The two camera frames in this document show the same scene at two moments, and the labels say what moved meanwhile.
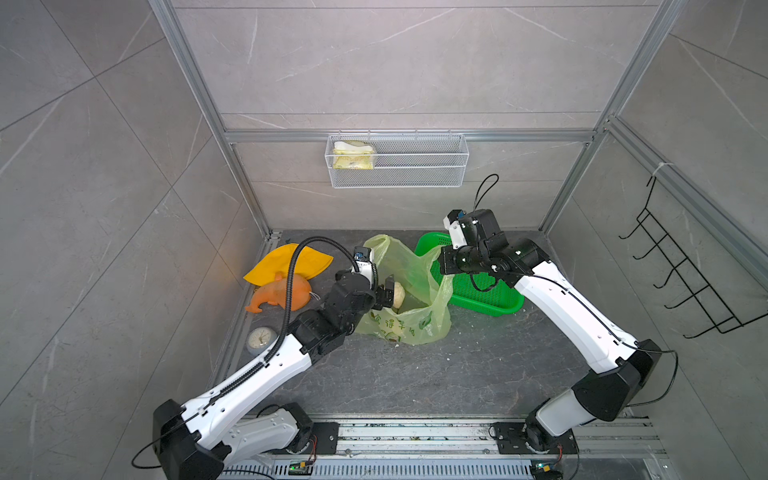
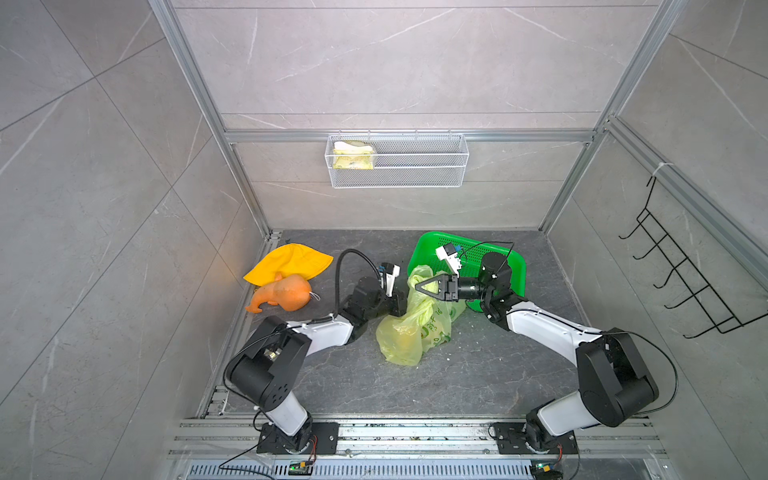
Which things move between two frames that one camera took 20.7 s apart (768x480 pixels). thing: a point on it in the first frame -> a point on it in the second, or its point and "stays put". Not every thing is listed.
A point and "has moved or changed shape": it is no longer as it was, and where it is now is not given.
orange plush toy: (274, 292) stays put
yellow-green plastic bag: (421, 310) has moved or changed shape
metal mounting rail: (461, 450) stays put
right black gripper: (445, 261) -> (448, 288)
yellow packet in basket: (353, 155) stays put
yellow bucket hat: (311, 261) stays put
